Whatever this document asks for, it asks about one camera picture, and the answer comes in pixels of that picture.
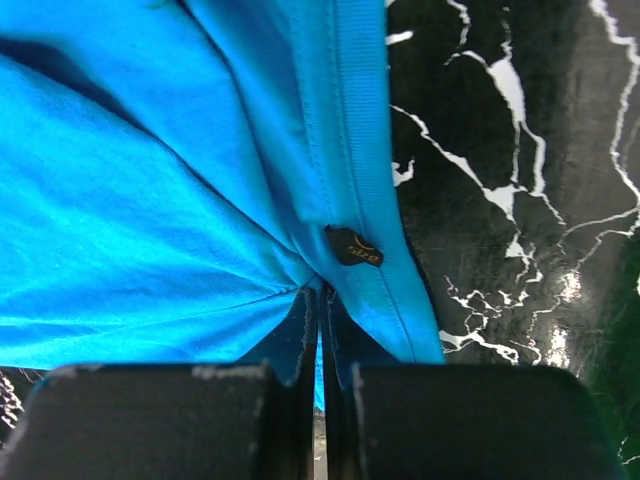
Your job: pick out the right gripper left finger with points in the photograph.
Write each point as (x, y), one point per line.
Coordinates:
(250, 419)

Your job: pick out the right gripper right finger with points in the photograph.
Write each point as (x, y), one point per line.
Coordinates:
(386, 419)

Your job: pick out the bright blue t shirt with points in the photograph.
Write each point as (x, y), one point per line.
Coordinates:
(173, 173)

